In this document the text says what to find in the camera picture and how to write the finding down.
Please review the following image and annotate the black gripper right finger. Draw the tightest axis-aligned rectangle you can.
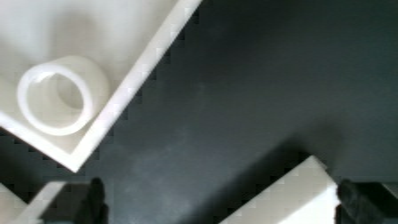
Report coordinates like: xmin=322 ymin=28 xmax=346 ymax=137
xmin=334 ymin=179 xmax=398 ymax=224

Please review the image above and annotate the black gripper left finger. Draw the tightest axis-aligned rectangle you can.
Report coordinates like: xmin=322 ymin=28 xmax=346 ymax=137
xmin=41 ymin=178 xmax=108 ymax=224

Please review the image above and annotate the white square tabletop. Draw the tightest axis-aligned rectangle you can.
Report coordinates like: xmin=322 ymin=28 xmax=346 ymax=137
xmin=0 ymin=0 xmax=203 ymax=171

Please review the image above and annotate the white L-shaped fence wall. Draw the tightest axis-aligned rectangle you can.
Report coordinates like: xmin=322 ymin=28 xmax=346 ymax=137
xmin=219 ymin=156 xmax=339 ymax=224

